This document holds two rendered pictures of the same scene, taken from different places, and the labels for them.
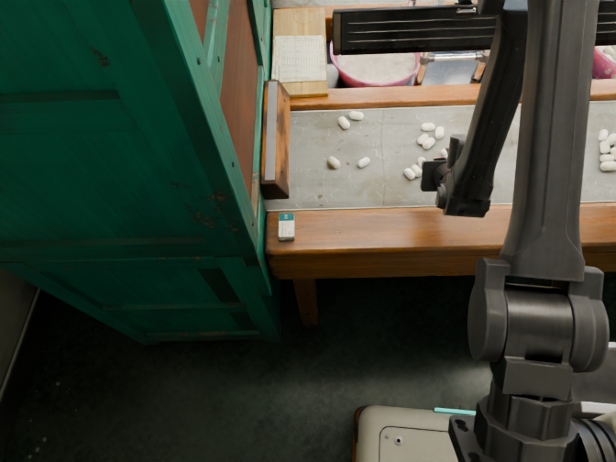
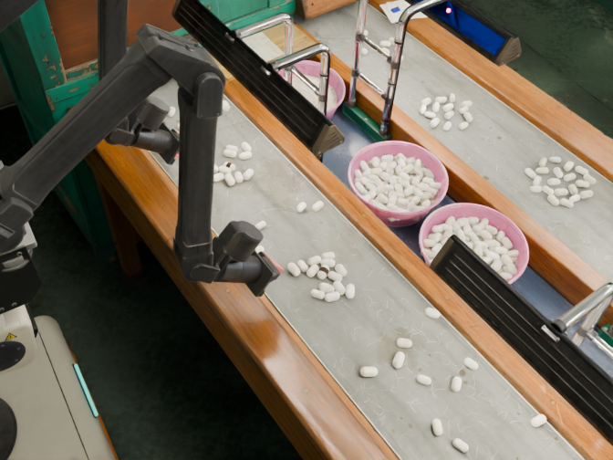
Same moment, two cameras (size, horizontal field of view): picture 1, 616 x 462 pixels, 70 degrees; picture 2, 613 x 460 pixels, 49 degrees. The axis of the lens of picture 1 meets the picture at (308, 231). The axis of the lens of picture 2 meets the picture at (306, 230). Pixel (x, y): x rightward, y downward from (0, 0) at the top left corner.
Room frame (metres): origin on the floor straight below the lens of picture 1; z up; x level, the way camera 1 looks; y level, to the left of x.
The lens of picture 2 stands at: (-0.07, -1.44, 2.03)
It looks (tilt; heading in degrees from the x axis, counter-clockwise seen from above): 50 degrees down; 47
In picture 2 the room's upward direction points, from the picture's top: 3 degrees clockwise
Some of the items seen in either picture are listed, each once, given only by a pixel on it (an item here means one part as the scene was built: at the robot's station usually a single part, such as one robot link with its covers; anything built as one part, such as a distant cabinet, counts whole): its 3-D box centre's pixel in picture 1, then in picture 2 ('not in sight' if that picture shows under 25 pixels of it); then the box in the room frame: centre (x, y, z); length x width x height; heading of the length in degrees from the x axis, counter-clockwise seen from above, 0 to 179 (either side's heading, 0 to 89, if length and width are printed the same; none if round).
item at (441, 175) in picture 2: not in sight; (395, 187); (0.95, -0.68, 0.72); 0.27 x 0.27 x 0.10
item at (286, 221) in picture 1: (286, 226); not in sight; (0.44, 0.05, 0.77); 0.06 x 0.04 x 0.02; 176
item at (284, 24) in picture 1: (299, 50); (260, 49); (0.99, -0.02, 0.77); 0.33 x 0.15 x 0.01; 176
